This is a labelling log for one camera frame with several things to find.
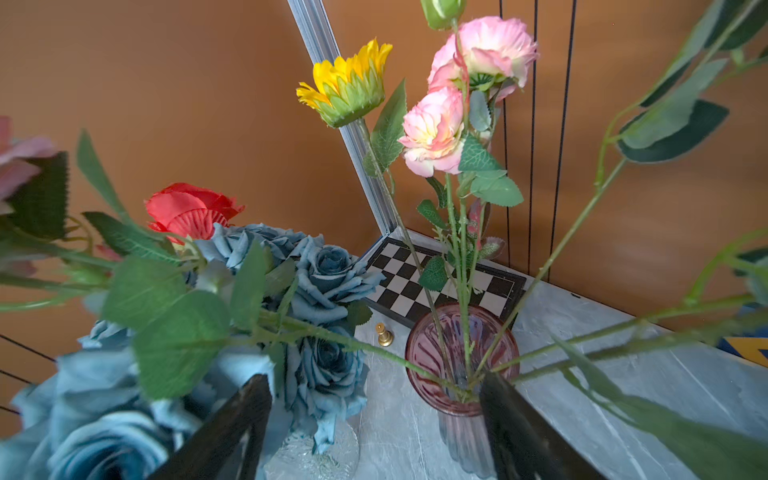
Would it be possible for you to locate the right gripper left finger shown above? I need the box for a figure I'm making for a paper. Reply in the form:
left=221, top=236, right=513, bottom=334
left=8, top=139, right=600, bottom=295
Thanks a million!
left=150, top=374, right=272, bottom=479

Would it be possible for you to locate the brass chess piece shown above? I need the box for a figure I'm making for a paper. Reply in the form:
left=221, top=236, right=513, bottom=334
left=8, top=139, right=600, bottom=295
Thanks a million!
left=375, top=323, right=394, bottom=347

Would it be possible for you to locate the background bouquet in dark vase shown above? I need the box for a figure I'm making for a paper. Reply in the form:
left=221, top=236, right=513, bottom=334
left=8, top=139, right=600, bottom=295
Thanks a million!
left=0, top=0, right=768, bottom=480

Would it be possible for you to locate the clear glass vase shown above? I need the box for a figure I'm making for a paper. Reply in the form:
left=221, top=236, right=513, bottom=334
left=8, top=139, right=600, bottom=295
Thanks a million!
left=264, top=417, right=360, bottom=479

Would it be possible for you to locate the grey blue roses bunch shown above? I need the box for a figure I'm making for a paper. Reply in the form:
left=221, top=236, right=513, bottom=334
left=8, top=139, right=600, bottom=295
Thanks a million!
left=0, top=223, right=388, bottom=480

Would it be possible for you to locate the red rose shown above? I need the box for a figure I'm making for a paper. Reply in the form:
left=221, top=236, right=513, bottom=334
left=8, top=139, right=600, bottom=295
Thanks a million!
left=145, top=183, right=245, bottom=245

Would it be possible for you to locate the background small orange sunflower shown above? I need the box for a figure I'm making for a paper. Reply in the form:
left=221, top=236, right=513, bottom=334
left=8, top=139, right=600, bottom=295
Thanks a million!
left=295, top=38, right=457, bottom=385

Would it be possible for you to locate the checkered chessboard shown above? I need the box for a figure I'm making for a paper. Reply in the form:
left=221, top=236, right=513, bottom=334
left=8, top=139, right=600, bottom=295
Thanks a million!
left=362, top=237, right=528, bottom=328

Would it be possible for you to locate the dark ribbed vase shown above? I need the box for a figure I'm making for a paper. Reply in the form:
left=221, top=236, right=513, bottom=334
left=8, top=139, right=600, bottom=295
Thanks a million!
left=405, top=302, right=502, bottom=479

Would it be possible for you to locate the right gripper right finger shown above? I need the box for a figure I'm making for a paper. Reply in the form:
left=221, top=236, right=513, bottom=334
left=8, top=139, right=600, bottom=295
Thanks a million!
left=479, top=373, right=604, bottom=480

